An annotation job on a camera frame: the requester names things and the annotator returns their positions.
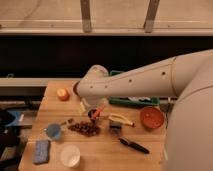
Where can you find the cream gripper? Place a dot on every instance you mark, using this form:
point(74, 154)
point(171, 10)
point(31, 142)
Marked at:
point(85, 105)

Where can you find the blue sponge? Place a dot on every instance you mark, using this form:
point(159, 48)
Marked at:
point(41, 153)

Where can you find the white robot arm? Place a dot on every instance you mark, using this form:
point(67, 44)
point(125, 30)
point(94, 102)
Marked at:
point(188, 78)

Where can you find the blue measuring cup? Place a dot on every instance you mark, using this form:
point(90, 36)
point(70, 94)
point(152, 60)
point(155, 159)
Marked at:
point(54, 131)

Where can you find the white paper cup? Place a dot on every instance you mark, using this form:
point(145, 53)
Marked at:
point(70, 156)

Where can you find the purple bowl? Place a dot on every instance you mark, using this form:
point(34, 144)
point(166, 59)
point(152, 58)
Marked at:
point(74, 88)

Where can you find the bunch of dark grapes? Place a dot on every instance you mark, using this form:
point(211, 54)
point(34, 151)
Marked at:
point(85, 128)

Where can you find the peach apple fruit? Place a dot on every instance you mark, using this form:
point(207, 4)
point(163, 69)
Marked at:
point(63, 94)

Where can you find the yellow banana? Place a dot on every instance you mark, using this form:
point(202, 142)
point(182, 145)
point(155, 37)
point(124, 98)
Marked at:
point(120, 118)

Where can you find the small dark grey block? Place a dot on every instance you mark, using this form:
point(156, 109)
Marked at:
point(115, 127)

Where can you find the green plastic tray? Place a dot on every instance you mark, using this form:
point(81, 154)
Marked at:
point(124, 101)

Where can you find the white crumpled cloth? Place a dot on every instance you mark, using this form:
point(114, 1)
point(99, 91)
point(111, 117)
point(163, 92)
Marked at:
point(139, 98)

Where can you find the orange red bowl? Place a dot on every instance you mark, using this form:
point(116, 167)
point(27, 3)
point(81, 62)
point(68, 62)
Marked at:
point(151, 117)

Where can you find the orange handled black scoop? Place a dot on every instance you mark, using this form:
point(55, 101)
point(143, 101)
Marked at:
point(93, 114)

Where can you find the black handled knife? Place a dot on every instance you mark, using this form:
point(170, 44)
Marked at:
point(134, 145)

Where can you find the left metal post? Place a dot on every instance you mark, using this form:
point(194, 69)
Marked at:
point(86, 17)

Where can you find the metal post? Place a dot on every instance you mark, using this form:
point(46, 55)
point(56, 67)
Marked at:
point(150, 16)
point(86, 17)

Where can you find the right metal post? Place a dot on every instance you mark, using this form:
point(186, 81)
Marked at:
point(150, 16)

